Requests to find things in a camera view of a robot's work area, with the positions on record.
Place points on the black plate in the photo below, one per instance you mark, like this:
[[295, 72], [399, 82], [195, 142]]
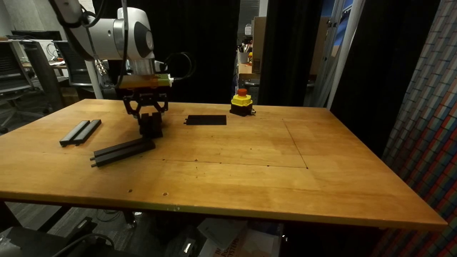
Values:
[[206, 121]]

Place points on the black twin-bar rail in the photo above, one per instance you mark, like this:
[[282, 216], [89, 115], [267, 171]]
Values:
[[80, 134]]

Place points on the yellow red emergency stop button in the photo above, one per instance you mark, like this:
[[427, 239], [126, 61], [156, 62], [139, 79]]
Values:
[[242, 101]]

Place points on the colourful patterned wall panel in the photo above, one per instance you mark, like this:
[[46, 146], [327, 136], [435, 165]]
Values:
[[429, 144]]

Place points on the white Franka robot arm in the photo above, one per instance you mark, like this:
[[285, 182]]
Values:
[[123, 34]]

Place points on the short black grooved block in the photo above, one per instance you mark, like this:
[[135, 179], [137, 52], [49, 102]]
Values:
[[152, 134]]

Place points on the black office chair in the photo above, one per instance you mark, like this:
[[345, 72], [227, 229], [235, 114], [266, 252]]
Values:
[[45, 76]]

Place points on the white pillar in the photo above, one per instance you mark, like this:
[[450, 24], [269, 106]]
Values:
[[95, 81]]

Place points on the black chair backrest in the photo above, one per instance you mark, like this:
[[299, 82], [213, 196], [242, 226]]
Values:
[[76, 72]]

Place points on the wide black curtain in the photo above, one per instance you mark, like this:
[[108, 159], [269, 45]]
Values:
[[209, 48]]

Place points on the grey desk shelf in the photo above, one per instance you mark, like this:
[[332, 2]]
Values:
[[12, 66]]

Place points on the white metal frame post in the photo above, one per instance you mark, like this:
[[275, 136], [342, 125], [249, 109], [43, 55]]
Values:
[[345, 48]]

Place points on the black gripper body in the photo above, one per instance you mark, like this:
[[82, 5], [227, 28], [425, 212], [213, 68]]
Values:
[[145, 95]]

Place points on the narrow black curtain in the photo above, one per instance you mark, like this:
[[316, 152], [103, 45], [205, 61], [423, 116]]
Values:
[[287, 52]]

